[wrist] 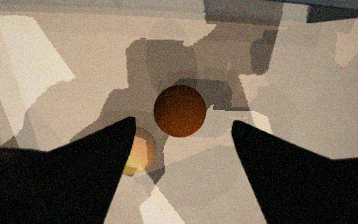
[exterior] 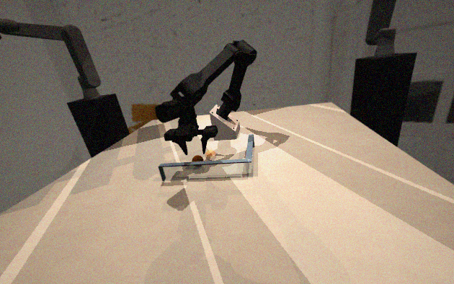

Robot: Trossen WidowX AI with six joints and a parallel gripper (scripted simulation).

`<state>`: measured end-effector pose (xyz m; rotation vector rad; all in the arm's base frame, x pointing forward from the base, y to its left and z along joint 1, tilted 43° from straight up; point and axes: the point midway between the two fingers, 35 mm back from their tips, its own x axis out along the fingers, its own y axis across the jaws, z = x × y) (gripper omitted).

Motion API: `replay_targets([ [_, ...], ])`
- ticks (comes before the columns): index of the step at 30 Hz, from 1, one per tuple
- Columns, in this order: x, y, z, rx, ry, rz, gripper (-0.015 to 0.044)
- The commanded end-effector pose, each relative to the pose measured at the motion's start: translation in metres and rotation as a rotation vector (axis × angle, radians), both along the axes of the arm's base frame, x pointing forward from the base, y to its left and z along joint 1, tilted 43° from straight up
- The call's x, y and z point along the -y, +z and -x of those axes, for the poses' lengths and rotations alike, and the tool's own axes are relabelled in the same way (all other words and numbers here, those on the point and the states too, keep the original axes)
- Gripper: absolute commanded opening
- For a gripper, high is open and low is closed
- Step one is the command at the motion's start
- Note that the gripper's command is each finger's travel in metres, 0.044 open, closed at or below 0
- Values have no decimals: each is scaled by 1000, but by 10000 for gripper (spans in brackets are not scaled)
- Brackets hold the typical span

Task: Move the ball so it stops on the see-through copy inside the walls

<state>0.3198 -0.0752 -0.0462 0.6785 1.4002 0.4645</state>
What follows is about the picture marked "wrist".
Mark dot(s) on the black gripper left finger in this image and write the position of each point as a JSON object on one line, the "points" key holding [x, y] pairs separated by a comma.
{"points": [[74, 183]]}

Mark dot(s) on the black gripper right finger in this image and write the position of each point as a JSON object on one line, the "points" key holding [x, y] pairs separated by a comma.
{"points": [[292, 184]]}

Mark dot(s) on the clear l-shaped low wall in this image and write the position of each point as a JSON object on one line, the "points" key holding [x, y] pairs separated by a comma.
{"points": [[239, 8]]}

